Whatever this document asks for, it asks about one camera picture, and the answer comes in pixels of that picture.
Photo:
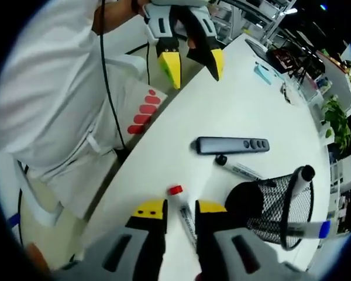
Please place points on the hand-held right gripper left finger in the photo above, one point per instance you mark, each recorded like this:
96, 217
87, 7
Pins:
111, 257

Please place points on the person's beige trousers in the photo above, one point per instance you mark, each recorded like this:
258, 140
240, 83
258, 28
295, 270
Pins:
52, 210

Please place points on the grey laser pointer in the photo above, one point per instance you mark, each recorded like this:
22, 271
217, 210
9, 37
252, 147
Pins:
231, 145

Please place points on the red whiteboard marker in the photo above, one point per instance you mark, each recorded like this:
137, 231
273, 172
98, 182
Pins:
182, 209

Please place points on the blue sticky note pad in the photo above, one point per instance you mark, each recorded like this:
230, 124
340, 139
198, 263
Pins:
263, 73

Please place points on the potted green plant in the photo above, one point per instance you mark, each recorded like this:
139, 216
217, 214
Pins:
337, 123

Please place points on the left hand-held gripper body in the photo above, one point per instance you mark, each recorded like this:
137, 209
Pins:
178, 3

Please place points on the metal storage shelf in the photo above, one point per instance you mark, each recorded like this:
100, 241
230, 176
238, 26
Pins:
251, 17

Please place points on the person's left hand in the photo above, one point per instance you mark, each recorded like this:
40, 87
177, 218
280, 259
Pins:
192, 43

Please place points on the black laptop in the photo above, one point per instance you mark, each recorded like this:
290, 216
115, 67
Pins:
258, 48

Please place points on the black mesh pen holder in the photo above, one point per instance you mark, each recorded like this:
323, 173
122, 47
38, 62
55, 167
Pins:
269, 210

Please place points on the black whiteboard marker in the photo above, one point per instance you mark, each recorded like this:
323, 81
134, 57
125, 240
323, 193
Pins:
302, 178
242, 169

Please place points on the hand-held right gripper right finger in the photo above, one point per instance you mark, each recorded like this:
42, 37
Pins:
242, 260

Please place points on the person's right hand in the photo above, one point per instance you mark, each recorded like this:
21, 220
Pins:
199, 276

